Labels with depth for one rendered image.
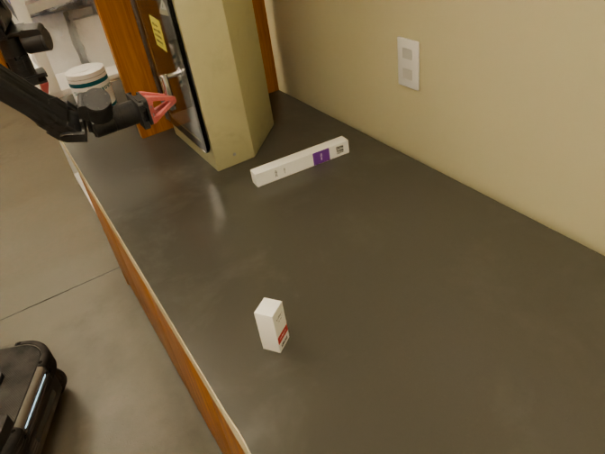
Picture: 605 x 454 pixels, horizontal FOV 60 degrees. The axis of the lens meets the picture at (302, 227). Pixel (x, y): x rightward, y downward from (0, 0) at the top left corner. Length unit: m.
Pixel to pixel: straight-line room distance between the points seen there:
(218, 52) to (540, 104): 0.72
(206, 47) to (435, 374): 0.88
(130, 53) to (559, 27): 1.11
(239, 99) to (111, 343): 1.40
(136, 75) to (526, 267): 1.17
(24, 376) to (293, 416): 1.46
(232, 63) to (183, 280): 0.55
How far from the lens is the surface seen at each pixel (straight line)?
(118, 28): 1.63
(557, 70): 1.04
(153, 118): 1.32
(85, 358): 2.44
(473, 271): 1.00
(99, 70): 1.96
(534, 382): 0.85
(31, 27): 1.63
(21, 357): 2.22
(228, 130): 1.38
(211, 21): 1.30
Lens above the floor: 1.60
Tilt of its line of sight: 36 degrees down
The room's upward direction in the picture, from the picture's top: 9 degrees counter-clockwise
